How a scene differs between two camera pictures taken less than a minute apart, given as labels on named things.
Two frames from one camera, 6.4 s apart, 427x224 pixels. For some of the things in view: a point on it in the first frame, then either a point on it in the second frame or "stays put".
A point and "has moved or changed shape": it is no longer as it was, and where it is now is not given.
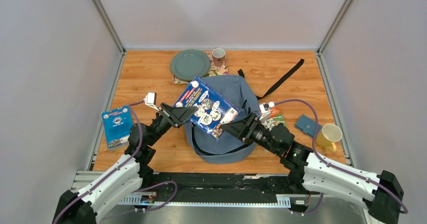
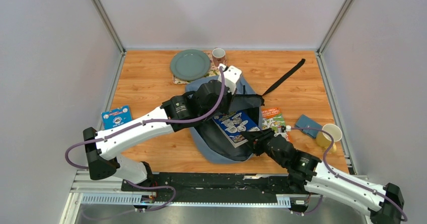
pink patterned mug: x=218 y=55 stays put
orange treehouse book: x=275 y=119 stays put
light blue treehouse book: x=118 y=123 stays put
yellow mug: x=330 y=133 stays put
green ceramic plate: x=187 y=64 stays put
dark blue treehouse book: x=213 y=109 has moved or changed shape
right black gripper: x=244 y=128 -> x=258 y=138
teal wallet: x=307 y=125 stays put
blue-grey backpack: x=237 y=91 has moved or changed shape
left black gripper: x=175 y=116 -> x=226 y=108
